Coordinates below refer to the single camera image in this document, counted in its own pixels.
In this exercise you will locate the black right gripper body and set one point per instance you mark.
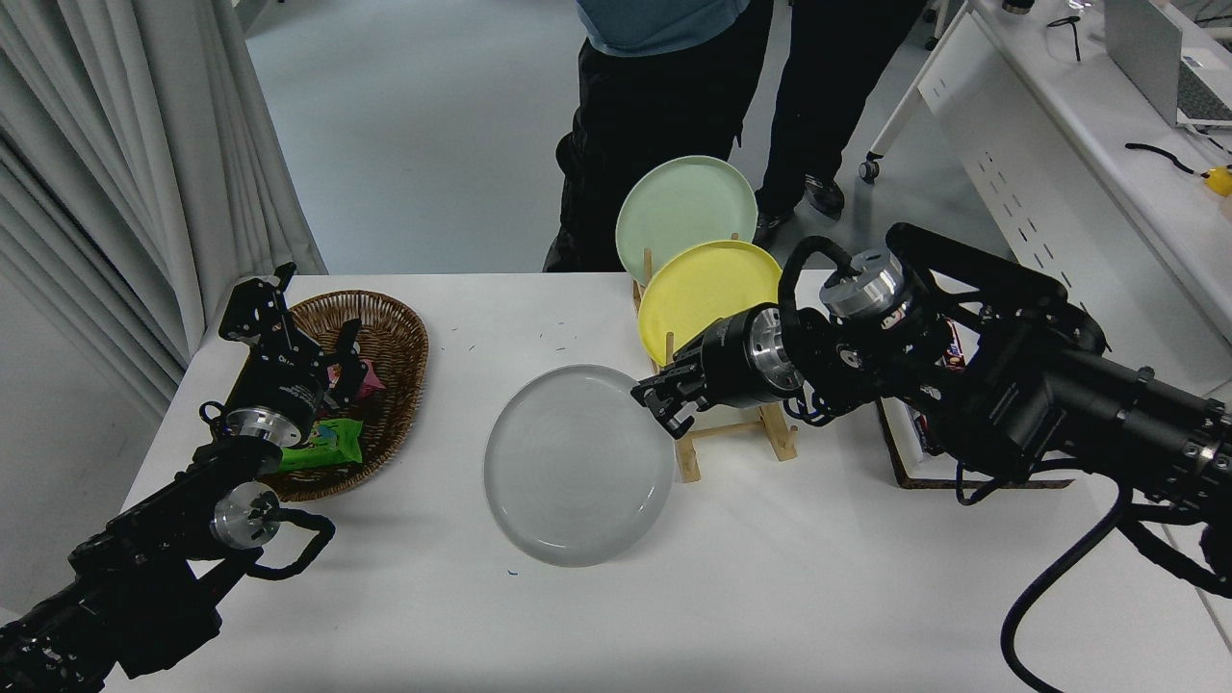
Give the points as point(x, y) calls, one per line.
point(731, 361)

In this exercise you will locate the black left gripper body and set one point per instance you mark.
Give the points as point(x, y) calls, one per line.
point(279, 390)

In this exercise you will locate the grey plate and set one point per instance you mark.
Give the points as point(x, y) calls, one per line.
point(577, 472)

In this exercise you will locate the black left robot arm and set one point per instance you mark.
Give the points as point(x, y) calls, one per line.
point(144, 558)

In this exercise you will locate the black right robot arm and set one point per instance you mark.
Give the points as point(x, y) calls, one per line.
point(1020, 395)

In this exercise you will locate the wooden plate rack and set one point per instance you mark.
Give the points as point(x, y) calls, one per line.
point(688, 464)

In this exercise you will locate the yellow plate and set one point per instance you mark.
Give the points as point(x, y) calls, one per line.
point(707, 289)

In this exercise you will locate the pale green plate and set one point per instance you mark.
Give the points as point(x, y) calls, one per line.
point(679, 202)

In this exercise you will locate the pink snack packet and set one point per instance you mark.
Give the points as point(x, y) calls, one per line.
point(372, 383)

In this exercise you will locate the brown wicker basket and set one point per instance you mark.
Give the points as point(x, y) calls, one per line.
point(395, 327)

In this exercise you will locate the green snack packet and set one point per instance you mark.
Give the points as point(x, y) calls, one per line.
point(327, 445)

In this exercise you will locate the white rectangular tray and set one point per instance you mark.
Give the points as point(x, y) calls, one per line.
point(914, 468)

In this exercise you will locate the white pleated curtain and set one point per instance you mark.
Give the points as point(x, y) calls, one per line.
point(115, 144)

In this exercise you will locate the person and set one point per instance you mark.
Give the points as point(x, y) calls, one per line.
point(654, 96)
point(837, 77)

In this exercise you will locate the black chair caster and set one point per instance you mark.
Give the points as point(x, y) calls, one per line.
point(932, 40)

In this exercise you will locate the white desk with perforated panel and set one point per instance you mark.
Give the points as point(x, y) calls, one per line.
point(1059, 144)

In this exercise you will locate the dark round object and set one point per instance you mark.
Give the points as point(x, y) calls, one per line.
point(1017, 5)

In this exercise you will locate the silver laptop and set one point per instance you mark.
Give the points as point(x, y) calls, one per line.
point(1145, 48)

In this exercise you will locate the small yellow object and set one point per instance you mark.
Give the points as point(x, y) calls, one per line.
point(1219, 181)

